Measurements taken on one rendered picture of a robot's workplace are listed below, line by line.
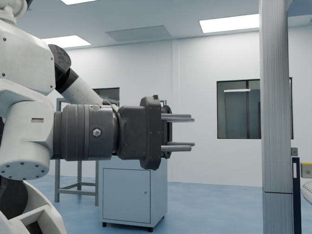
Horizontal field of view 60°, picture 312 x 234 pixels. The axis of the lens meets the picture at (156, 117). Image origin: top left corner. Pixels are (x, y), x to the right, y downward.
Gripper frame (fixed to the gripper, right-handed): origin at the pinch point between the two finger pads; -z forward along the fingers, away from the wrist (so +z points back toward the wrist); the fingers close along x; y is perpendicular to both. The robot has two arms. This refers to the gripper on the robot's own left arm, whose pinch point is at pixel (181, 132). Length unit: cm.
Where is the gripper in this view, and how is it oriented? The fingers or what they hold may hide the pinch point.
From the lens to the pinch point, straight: 63.1
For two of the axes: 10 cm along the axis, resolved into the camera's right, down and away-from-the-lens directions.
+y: -3.9, -0.4, -9.2
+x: 0.0, 10.0, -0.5
